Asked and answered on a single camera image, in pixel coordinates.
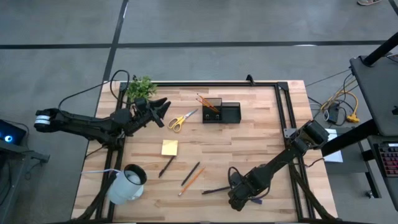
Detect black computer with blue light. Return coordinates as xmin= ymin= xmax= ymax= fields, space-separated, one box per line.
xmin=0 ymin=119 xmax=27 ymax=146

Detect grey metal stand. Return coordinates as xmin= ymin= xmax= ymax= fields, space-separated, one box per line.
xmin=0 ymin=139 xmax=51 ymax=224

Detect yellow-handled scissors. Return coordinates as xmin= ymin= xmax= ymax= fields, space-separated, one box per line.
xmin=167 ymin=108 xmax=199 ymax=133

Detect white mug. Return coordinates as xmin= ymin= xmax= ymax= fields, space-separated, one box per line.
xmin=106 ymin=163 xmax=148 ymax=206

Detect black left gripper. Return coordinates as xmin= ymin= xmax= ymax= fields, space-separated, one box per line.
xmin=132 ymin=97 xmax=172 ymax=129

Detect white lamp cable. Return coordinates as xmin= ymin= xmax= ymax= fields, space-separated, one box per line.
xmin=80 ymin=168 xmax=121 ymax=175

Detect black aluminium table frame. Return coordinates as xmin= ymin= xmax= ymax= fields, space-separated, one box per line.
xmin=70 ymin=81 xmax=341 ymax=223

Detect yellow power cable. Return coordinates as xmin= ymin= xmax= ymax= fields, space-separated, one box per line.
xmin=320 ymin=90 xmax=361 ymax=124

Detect green plant in white pot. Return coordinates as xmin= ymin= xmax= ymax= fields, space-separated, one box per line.
xmin=124 ymin=75 xmax=159 ymax=102

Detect black pen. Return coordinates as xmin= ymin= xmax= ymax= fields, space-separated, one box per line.
xmin=201 ymin=185 xmax=231 ymax=195
xmin=180 ymin=161 xmax=201 ymax=187
xmin=157 ymin=155 xmax=176 ymax=179

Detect white printed paper sheet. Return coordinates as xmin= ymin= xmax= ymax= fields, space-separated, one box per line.
xmin=323 ymin=128 xmax=345 ymax=164

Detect black gantry pole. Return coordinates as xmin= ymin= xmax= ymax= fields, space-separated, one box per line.
xmin=362 ymin=30 xmax=398 ymax=68

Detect orange pencil with red eraser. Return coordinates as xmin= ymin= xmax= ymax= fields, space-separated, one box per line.
xmin=177 ymin=166 xmax=206 ymax=197
xmin=196 ymin=92 xmax=220 ymax=112
xmin=195 ymin=98 xmax=220 ymax=113

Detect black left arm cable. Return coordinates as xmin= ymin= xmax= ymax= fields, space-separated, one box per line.
xmin=57 ymin=69 xmax=131 ymax=110

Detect dark grey desk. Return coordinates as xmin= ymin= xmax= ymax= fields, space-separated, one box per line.
xmin=320 ymin=54 xmax=398 ymax=212

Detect black mesh desk organizer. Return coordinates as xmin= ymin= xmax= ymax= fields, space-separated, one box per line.
xmin=201 ymin=97 xmax=242 ymax=124

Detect yellow sticky note pad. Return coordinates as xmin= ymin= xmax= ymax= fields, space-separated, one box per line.
xmin=160 ymin=139 xmax=179 ymax=157

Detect backlit computer keyboard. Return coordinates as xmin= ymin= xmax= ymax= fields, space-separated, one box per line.
xmin=373 ymin=142 xmax=398 ymax=179

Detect black power adapter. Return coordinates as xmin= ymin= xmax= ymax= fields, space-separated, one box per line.
xmin=326 ymin=103 xmax=342 ymax=124

